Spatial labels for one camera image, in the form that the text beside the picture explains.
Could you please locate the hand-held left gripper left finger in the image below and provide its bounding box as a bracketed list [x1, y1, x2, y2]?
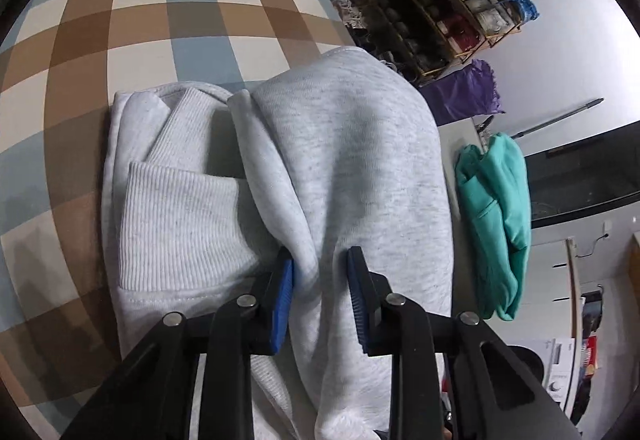
[57, 247, 297, 440]

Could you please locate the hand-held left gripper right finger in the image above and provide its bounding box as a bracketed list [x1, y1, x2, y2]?
[346, 246, 583, 440]

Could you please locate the light grey sweatshirt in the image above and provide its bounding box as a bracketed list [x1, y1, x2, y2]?
[101, 46, 456, 440]

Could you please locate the teal garment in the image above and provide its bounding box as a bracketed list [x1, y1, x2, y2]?
[454, 132, 532, 321]

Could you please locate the black round stool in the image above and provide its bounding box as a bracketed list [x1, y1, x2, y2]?
[505, 345, 543, 391]

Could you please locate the white cabinet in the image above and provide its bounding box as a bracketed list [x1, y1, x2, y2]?
[530, 240, 576, 346]

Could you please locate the white appliance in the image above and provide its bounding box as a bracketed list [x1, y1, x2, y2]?
[540, 336, 583, 418]

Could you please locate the wooden pole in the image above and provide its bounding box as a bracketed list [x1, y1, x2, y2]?
[564, 236, 587, 356]

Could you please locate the purple cloth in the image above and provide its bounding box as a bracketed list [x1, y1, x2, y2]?
[417, 58, 506, 127]

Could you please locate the dark red hanging clothing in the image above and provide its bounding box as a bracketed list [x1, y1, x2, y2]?
[570, 287, 603, 426]

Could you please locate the grey mop pole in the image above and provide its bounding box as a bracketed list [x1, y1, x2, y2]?
[510, 98, 604, 141]

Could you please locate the pile of shoes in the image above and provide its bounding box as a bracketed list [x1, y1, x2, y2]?
[320, 0, 401, 70]

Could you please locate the wooden shoe rack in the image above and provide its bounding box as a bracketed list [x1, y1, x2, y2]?
[367, 0, 541, 88]

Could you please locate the brown blue checked blanket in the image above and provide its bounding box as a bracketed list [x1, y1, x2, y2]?
[0, 0, 371, 426]

